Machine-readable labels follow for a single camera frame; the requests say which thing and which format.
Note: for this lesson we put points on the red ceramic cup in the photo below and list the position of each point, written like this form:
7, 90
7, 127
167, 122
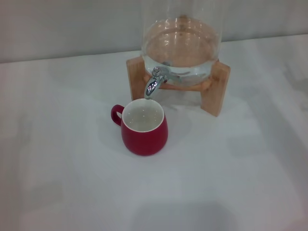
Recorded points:
144, 142

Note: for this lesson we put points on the chrome faucet tap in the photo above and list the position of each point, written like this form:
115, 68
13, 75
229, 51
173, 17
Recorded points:
152, 85

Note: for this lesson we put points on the wooden dispenser stand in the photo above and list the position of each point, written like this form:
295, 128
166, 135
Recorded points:
217, 93

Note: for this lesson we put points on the glass water dispenser jar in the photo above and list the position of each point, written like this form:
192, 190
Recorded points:
180, 43

